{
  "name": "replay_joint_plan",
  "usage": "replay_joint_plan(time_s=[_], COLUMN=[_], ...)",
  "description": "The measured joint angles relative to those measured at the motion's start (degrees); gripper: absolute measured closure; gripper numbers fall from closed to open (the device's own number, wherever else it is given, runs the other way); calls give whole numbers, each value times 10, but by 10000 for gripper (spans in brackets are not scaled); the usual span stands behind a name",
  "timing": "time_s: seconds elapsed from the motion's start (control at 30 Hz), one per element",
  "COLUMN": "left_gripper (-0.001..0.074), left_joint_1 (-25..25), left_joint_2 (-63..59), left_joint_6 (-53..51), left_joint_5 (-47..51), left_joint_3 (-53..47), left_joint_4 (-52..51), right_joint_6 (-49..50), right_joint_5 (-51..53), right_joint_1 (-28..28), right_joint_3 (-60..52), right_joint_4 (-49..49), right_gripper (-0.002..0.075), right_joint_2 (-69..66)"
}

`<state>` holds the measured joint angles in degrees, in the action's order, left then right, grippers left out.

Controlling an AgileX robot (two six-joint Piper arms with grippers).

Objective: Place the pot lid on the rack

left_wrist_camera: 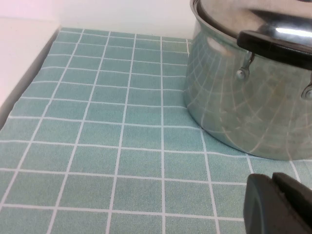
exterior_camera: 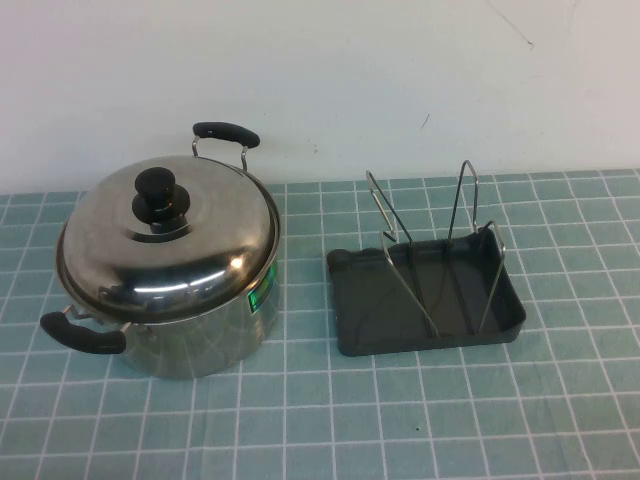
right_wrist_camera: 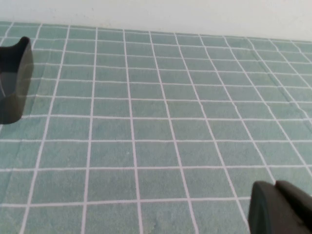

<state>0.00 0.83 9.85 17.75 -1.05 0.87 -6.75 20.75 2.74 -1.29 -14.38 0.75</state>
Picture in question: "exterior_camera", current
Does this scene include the metal wire lid rack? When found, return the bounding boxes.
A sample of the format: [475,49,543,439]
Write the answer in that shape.
[366,159,502,337]

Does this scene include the teal grid tablecloth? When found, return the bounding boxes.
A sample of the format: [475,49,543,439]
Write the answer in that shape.
[0,169,640,480]

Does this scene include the stainless steel pot black handles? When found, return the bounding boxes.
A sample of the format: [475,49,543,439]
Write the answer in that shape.
[40,121,280,380]

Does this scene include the steel pot lid black knob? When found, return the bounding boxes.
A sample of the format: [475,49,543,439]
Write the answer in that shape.
[55,154,279,312]

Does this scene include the black tray wire lid rack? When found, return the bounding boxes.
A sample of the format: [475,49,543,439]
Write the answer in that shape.
[325,230,529,357]

